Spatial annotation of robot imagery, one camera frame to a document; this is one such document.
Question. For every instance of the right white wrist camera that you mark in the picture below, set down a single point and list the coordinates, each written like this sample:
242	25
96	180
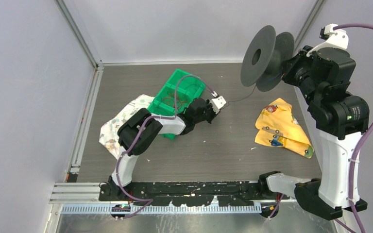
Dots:
333	38

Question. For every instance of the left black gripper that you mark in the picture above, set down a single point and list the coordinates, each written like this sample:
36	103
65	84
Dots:
213	113

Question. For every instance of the white patterned cloth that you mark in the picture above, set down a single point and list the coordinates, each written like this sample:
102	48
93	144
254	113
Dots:
109	131

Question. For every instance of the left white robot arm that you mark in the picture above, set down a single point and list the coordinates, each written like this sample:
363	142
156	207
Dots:
133	130

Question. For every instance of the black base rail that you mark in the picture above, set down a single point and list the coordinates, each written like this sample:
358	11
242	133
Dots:
238	193

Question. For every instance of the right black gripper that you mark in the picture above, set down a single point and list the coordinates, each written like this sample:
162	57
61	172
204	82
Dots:
289	65

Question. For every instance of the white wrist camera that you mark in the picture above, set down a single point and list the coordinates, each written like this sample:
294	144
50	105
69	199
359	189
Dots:
333	38
217	104

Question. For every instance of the black cable spool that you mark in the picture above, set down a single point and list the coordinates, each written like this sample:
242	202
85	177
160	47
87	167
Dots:
262	64

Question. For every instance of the yellow printed cloth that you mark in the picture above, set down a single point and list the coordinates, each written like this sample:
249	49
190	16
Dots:
279	128

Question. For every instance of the green three-compartment bin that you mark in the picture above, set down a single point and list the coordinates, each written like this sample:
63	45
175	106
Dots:
174	94

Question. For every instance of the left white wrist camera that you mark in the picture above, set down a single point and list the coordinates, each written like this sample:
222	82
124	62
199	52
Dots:
217	104

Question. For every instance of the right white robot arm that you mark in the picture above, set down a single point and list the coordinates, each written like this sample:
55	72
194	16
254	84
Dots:
341	123

